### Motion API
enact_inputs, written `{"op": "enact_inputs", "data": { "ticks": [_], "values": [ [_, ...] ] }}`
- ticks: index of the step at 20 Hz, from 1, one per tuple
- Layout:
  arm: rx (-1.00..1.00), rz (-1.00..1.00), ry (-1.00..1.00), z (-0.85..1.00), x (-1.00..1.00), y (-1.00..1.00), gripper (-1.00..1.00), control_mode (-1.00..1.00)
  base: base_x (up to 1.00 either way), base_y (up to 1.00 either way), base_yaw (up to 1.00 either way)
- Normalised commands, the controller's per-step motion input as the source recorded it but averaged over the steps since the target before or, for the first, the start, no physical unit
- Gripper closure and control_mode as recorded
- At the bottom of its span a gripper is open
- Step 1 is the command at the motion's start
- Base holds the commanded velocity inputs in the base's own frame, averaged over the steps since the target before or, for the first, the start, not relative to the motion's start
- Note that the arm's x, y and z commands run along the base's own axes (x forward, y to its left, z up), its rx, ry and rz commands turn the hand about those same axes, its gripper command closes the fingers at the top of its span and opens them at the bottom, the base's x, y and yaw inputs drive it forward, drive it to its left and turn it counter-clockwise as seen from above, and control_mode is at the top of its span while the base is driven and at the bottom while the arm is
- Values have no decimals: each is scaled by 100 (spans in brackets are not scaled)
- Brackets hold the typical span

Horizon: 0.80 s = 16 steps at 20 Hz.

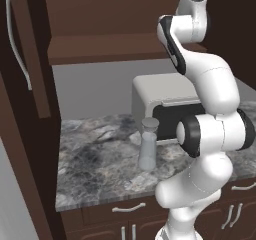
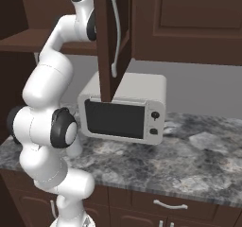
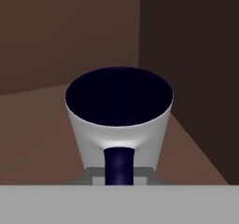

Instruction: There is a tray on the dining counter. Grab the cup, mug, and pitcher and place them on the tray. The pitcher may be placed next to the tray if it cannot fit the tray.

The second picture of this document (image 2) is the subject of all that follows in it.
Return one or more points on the brown base cupboard door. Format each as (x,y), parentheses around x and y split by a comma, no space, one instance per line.
(28,208)
(135,221)
(201,223)

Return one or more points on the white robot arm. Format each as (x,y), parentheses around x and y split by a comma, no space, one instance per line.
(47,79)

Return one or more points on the open brown cupboard door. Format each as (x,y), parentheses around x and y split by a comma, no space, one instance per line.
(105,48)

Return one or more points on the white toaster oven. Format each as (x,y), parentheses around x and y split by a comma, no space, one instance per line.
(126,89)

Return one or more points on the narrow brown drawer front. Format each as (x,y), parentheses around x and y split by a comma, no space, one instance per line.
(119,197)

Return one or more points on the closed brown cupboard door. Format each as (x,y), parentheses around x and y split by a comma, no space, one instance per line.
(189,22)

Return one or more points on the brown open cupboard shelf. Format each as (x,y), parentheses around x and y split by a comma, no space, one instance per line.
(28,41)

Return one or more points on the wide brown drawer front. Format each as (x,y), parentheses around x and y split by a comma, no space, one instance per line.
(201,210)

